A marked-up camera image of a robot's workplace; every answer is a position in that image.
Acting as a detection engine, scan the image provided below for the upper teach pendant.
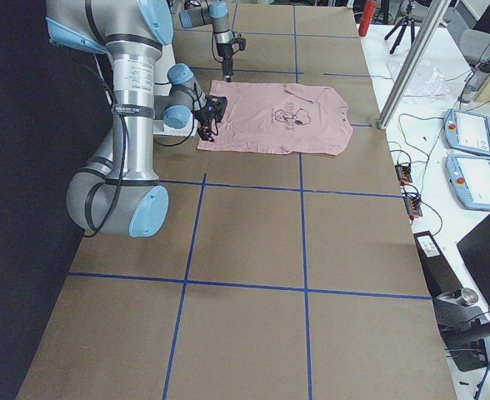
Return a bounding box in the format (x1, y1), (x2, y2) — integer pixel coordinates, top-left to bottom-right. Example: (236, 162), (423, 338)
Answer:
(443, 109), (490, 157)

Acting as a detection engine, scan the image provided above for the clear plastic bag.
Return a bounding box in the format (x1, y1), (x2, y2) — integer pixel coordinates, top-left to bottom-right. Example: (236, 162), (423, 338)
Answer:
(403, 61), (451, 97)

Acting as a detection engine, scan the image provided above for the teach pendant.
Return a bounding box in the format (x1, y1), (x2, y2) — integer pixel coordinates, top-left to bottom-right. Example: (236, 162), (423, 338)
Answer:
(445, 154), (490, 212)
(443, 109), (490, 157)

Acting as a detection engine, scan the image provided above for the black cable on desk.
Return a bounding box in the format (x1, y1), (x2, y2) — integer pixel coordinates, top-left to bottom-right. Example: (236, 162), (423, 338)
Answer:
(388, 112), (446, 168)

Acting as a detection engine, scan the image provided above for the brown paper table cover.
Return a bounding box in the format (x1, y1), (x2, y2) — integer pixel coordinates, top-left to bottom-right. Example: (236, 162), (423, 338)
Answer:
(18, 4), (455, 399)

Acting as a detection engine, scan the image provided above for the black box with label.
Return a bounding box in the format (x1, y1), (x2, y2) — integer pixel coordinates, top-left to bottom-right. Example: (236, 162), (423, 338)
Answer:
(413, 231), (463, 298)

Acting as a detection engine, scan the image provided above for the black orange connector strip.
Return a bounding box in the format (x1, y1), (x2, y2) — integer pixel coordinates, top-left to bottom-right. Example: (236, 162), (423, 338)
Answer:
(395, 163), (413, 185)

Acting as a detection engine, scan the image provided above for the black camera tripod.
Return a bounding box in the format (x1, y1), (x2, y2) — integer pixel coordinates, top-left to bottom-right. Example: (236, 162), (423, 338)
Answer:
(384, 0), (415, 54)

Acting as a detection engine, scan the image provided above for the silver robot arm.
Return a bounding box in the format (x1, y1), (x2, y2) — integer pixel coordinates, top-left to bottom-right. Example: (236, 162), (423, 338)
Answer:
(179, 1), (236, 82)
(46, 1), (228, 238)

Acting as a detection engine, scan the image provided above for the aluminium frame post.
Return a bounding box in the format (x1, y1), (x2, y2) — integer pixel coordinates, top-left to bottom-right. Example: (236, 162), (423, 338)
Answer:
(377, 0), (450, 130)

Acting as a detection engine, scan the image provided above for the red cylinder bottle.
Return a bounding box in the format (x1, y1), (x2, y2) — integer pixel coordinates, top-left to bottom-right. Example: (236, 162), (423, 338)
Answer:
(358, 0), (377, 38)

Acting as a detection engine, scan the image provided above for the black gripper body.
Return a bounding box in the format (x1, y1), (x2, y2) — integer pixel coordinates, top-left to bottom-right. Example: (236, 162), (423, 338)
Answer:
(216, 41), (234, 62)
(198, 108), (221, 132)

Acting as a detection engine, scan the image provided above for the pink Snoopy t-shirt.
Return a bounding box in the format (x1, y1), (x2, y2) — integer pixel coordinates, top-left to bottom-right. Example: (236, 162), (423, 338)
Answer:
(197, 81), (353, 156)

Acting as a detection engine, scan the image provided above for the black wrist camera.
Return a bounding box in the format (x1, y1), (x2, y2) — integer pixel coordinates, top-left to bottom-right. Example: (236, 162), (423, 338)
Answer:
(233, 35), (247, 53)
(206, 95), (228, 123)

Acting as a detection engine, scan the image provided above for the black clamp stand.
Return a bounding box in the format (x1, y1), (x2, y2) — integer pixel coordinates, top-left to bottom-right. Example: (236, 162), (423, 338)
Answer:
(432, 287), (490, 372)

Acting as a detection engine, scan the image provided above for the lower teach pendant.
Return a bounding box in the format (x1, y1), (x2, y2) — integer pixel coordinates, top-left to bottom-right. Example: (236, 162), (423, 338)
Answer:
(445, 154), (490, 212)

